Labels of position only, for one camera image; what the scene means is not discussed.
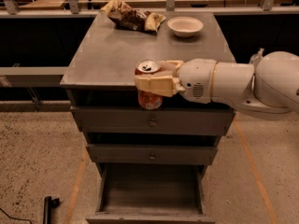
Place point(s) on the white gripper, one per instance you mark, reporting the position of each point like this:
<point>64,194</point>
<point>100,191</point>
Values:
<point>196,79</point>

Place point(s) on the red coke can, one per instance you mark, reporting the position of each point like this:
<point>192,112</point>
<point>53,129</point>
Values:
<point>148,100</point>

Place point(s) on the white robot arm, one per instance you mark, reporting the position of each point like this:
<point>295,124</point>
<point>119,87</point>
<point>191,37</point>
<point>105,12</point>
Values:
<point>266,88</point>

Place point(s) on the grey top drawer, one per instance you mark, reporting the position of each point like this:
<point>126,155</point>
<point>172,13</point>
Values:
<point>162,121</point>

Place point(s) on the grey wooden drawer cabinet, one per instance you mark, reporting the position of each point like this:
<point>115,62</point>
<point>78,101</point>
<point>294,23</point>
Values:
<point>102,72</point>

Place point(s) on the grey middle drawer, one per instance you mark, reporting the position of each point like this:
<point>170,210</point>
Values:
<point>145,154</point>

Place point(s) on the grey open bottom drawer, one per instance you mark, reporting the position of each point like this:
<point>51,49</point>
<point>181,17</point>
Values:
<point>150,194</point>

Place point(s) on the white paper bowl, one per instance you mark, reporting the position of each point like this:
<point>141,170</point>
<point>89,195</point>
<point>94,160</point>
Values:
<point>185,27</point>

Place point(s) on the brown chip bag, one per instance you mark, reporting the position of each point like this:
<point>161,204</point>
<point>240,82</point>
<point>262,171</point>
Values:
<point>133,19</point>

